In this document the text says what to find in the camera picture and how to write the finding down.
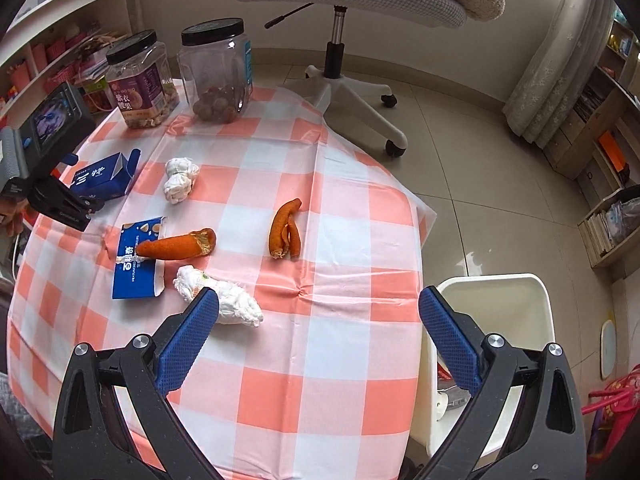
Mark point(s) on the white lace curtain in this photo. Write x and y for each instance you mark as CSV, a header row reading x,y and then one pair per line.
x,y
555,60

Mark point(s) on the clear jar with round nuts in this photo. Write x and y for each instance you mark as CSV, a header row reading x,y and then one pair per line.
x,y
217,75

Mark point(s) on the long white tissue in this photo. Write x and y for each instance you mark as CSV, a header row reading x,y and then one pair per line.
x,y
235,305

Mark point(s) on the white trash bin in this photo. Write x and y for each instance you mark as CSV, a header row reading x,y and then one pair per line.
x,y
500,310

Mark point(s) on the small blue carton box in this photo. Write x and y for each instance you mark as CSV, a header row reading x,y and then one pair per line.
x,y
102,177

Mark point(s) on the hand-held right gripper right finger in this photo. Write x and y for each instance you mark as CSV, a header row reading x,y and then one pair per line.
x,y
450,340

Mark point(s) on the orange white checkered tablecloth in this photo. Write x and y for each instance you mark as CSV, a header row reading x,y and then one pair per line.
x,y
300,335

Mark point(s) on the straight orange peel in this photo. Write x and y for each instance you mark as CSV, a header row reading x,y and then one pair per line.
x,y
175,247

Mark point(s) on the grey office chair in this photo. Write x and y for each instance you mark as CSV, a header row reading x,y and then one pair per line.
x,y
350,0

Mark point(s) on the folded orange peel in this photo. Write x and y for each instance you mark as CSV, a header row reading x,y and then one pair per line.
x,y
280,232

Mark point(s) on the small pink basket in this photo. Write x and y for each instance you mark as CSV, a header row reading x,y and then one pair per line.
x,y
56,51

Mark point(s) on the red label nut jar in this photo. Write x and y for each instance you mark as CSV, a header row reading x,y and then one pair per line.
x,y
142,90

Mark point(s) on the person's left hand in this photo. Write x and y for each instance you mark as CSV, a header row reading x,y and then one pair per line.
x,y
11,217

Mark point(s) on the stack of papers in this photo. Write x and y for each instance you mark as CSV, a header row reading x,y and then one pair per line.
x,y
100,42

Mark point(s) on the flattened blue biscuit box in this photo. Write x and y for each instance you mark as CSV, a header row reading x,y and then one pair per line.
x,y
137,275

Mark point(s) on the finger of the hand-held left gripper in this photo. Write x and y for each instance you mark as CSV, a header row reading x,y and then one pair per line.
x,y
67,205
67,160

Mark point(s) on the pink pen holder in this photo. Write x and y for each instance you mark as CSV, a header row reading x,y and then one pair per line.
x,y
20,77

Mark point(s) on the white oval object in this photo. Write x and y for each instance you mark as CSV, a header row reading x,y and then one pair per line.
x,y
608,350

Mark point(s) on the pink patterned bag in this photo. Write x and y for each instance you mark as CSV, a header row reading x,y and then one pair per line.
x,y
617,410

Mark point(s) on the small crumpled white tissue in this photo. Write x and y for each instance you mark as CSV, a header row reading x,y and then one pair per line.
x,y
181,180

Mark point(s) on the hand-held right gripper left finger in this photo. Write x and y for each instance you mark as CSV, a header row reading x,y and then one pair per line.
x,y
187,340

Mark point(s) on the wooden shelf unit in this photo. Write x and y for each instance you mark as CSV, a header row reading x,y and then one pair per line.
x,y
605,170

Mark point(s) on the white bookshelf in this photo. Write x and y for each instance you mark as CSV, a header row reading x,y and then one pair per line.
x,y
60,15

